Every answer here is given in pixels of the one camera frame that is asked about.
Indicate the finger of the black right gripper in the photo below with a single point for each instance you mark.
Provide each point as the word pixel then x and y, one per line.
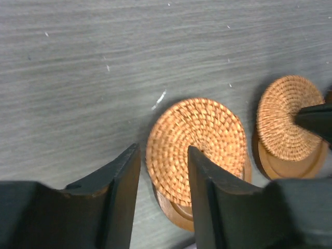
pixel 316 119

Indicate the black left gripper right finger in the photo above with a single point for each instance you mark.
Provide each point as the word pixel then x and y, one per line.
pixel 231 213

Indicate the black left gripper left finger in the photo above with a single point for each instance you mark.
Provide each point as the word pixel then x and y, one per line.
pixel 95 211

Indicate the woven rattan coaster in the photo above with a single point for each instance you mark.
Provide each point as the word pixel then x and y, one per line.
pixel 204 124
pixel 277 108

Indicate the brown wooden coaster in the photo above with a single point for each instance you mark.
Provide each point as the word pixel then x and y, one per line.
pixel 180 216
pixel 272 167

